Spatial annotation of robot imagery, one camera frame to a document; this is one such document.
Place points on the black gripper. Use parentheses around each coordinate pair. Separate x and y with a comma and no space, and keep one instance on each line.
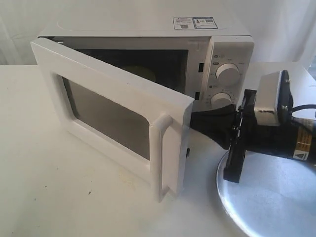
(279,141)

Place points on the white microwave door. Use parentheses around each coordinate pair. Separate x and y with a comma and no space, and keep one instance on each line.
(141,125)

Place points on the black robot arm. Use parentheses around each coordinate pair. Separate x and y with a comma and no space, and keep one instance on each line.
(236,130)

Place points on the white microwave oven body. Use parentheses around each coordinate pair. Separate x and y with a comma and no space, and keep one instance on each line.
(182,60)

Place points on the round silver metal plate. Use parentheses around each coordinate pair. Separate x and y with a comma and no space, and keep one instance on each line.
(275,197)

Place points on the blue white warning sticker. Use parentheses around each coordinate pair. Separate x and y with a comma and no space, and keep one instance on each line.
(194,23)

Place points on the white curtain backdrop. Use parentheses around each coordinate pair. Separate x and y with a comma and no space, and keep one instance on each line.
(283,30)

